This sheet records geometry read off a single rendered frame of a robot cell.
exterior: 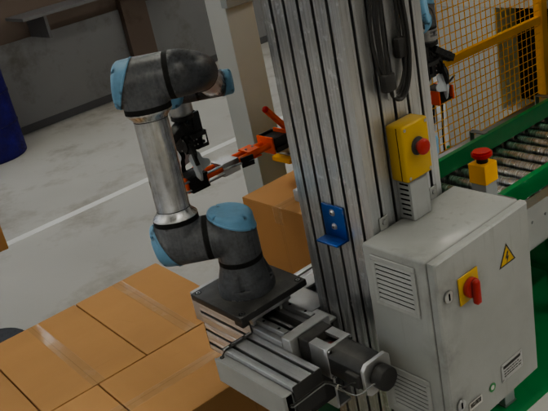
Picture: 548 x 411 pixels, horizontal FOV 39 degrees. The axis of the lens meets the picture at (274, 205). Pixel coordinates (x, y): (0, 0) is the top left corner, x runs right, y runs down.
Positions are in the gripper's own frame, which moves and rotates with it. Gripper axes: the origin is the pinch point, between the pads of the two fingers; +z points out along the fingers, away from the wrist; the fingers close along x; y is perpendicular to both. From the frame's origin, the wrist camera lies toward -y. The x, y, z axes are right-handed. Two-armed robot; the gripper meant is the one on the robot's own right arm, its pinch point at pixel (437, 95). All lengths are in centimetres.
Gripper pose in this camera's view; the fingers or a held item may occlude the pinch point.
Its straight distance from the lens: 284.3
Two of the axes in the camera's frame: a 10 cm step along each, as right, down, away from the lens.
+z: 1.9, 8.9, 4.1
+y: -7.3, 4.1, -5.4
